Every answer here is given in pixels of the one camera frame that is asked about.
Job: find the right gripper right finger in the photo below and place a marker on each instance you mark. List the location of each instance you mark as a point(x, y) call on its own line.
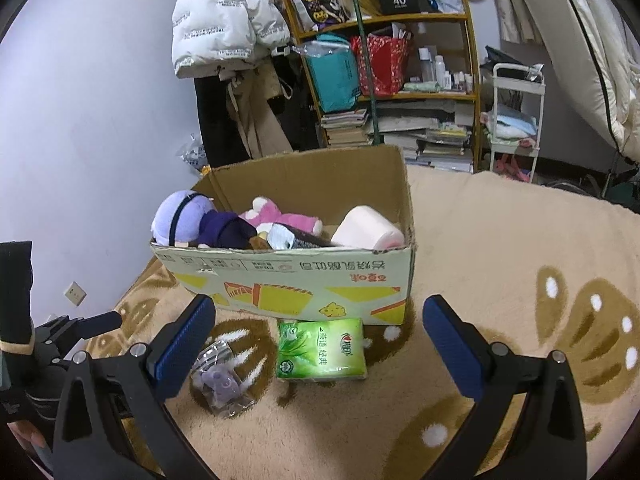
point(548, 440)

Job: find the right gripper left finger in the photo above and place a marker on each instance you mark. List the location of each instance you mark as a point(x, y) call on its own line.
point(112, 420)

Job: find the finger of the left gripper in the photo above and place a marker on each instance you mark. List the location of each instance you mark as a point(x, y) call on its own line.
point(54, 336)
point(79, 329)

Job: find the small toy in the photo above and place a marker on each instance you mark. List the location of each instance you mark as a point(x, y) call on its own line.
point(214, 379)

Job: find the purple haired plush doll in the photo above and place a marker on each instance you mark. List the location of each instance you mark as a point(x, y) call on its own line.
point(189, 219)

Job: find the pink plush toy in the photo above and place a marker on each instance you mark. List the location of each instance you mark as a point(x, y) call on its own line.
point(264, 213)

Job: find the green tissue pack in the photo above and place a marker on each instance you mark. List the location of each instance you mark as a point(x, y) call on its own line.
point(321, 351)

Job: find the black Face tissue pack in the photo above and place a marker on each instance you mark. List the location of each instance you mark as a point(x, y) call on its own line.
point(283, 237)

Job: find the person's left hand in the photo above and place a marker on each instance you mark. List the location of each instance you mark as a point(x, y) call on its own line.
point(35, 445)

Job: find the beige patterned blanket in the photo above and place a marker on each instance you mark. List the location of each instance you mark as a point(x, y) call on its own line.
point(501, 340)

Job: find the plastic bag of toys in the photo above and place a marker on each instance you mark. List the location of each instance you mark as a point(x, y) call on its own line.
point(193, 154)

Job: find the open cardboard box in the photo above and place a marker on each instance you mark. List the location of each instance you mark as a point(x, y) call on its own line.
point(308, 283)

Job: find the black coat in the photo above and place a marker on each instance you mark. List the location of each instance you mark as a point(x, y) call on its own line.
point(220, 133)

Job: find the beige trench coat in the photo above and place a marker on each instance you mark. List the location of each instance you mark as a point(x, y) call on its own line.
point(249, 93)

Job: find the stack of books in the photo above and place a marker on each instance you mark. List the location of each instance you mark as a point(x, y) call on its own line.
point(346, 129)

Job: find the white rolling cart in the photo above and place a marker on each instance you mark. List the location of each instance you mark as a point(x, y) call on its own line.
point(514, 122)

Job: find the white puffer jacket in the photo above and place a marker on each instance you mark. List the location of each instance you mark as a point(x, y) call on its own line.
point(221, 37)

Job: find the teal bag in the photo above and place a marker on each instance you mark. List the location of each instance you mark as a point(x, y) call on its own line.
point(334, 72)

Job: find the wooden bookshelf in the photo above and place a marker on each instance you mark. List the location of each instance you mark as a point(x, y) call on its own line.
point(465, 59)

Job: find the red patterned bag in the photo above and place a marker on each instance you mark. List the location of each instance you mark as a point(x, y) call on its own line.
point(388, 57)

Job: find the cream recliner chair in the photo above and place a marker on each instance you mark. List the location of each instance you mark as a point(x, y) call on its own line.
point(594, 67)

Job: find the green pole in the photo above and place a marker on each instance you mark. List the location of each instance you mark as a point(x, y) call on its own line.
point(365, 55)

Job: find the wall socket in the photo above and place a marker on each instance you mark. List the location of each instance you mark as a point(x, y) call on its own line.
point(75, 294)

